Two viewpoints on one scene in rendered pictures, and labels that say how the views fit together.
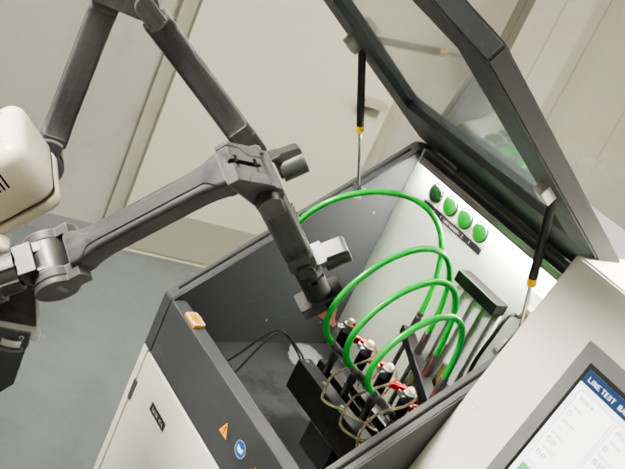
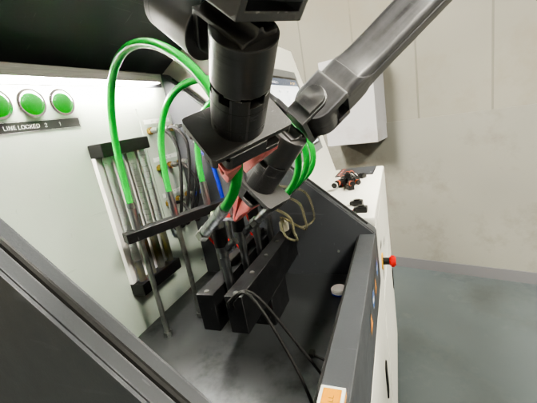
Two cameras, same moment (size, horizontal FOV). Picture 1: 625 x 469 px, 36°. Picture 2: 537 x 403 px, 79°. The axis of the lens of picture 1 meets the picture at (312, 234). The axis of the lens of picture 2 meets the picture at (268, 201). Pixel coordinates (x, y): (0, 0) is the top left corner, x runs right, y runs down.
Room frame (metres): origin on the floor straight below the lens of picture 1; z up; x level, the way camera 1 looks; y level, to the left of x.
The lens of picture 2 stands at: (2.09, 0.42, 1.29)
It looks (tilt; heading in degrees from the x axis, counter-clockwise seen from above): 15 degrees down; 245
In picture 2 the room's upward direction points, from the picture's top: 10 degrees counter-clockwise
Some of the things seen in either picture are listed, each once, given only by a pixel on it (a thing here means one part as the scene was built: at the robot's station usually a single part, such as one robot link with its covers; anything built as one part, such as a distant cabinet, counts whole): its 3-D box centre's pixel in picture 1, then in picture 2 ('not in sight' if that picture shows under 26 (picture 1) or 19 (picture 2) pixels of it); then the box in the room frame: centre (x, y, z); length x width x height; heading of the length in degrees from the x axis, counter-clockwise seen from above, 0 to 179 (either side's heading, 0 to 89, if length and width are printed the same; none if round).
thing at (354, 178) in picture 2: not in sight; (349, 177); (1.30, -0.55, 1.01); 0.23 x 0.11 x 0.06; 42
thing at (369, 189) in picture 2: not in sight; (349, 190); (1.32, -0.52, 0.96); 0.70 x 0.22 x 0.03; 42
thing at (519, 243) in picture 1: (491, 218); (67, 74); (2.12, -0.36, 1.43); 0.54 x 0.03 x 0.02; 42
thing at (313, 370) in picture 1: (339, 431); (259, 283); (1.85, -0.24, 0.91); 0.34 x 0.10 x 0.15; 42
